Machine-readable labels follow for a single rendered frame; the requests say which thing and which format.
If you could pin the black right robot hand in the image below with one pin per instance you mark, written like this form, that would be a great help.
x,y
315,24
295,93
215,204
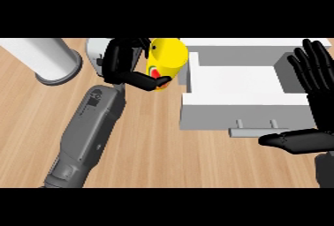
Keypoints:
x,y
314,88

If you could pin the yellow cup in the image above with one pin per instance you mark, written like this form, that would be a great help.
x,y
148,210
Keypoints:
x,y
167,57

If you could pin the white grey appliance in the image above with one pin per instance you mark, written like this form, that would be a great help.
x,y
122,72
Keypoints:
x,y
96,57

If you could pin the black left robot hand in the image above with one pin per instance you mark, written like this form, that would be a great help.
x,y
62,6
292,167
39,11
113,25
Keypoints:
x,y
120,63

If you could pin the white cabinet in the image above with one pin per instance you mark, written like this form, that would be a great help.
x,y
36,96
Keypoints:
x,y
252,51

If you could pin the white open drawer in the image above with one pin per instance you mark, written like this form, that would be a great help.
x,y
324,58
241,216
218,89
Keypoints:
x,y
237,81

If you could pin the white drawer front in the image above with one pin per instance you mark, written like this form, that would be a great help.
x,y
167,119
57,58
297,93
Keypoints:
x,y
243,110

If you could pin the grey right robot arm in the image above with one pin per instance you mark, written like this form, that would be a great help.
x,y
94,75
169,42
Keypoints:
x,y
326,170

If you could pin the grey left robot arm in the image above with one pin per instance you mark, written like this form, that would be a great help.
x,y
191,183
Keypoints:
x,y
86,132

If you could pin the white paper towel roll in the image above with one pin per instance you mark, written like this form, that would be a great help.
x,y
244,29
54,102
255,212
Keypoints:
x,y
42,57

